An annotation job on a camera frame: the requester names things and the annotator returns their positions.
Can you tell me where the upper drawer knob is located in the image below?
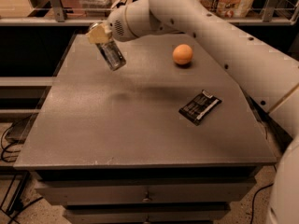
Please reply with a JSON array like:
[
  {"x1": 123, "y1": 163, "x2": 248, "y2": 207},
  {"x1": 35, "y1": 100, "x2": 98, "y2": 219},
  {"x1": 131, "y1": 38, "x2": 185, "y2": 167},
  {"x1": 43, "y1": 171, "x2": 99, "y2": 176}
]
[{"x1": 142, "y1": 191, "x2": 152, "y2": 203}]

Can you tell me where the silver redbull can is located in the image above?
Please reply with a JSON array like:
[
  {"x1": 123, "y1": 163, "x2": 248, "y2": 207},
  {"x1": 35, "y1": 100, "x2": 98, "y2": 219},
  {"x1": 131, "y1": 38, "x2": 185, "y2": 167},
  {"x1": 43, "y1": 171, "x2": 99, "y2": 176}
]
[{"x1": 88, "y1": 21, "x2": 127, "y2": 72}]

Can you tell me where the grey metal shelf rail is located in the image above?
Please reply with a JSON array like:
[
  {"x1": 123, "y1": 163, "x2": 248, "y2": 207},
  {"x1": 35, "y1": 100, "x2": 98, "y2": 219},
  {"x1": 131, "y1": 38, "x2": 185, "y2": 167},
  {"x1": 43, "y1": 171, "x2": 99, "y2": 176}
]
[{"x1": 0, "y1": 0, "x2": 299, "y2": 26}]

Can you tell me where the black floor cable right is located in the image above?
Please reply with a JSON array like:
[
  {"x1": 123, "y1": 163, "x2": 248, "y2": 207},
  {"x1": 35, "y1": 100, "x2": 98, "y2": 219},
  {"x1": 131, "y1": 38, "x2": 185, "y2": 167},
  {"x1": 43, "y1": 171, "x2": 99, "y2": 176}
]
[{"x1": 249, "y1": 164, "x2": 278, "y2": 224}]

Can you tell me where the black snack packet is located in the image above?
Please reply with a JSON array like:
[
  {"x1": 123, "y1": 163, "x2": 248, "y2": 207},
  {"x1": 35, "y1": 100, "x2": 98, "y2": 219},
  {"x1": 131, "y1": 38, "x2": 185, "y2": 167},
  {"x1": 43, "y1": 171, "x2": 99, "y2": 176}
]
[{"x1": 178, "y1": 90, "x2": 221, "y2": 126}]

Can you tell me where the orange ball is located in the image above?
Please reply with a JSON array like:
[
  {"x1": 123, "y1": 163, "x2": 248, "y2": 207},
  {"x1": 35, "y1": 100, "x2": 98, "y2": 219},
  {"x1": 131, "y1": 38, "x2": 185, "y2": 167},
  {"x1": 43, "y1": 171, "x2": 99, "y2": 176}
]
[{"x1": 172, "y1": 44, "x2": 193, "y2": 65}]

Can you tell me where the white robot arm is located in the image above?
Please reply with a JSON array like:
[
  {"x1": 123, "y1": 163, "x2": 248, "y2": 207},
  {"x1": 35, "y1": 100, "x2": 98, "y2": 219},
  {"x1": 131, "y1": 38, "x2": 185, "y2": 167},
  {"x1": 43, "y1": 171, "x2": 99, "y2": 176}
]
[{"x1": 88, "y1": 0, "x2": 299, "y2": 224}]

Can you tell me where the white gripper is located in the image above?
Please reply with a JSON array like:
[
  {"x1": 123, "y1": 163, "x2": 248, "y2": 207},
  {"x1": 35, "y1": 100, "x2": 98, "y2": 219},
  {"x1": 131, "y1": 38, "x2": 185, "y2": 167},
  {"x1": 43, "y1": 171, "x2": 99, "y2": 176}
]
[{"x1": 86, "y1": 6, "x2": 129, "y2": 44}]

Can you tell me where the grey drawer cabinet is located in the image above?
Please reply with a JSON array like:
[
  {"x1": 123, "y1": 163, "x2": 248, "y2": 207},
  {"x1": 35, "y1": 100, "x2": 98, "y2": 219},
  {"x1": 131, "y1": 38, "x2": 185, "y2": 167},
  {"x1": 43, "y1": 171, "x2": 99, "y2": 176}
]
[{"x1": 16, "y1": 35, "x2": 276, "y2": 224}]

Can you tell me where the clear plastic container stack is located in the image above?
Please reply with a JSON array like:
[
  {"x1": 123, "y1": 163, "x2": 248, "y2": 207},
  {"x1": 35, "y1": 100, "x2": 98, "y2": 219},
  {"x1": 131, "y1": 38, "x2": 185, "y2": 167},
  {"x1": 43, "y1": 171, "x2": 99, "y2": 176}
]
[{"x1": 76, "y1": 0, "x2": 117, "y2": 17}]

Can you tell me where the black floor cables left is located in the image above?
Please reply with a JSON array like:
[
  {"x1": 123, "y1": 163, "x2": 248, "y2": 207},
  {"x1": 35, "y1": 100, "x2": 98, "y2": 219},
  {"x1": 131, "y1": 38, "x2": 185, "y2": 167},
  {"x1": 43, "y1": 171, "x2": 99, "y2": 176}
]
[{"x1": 0, "y1": 115, "x2": 43, "y2": 224}]

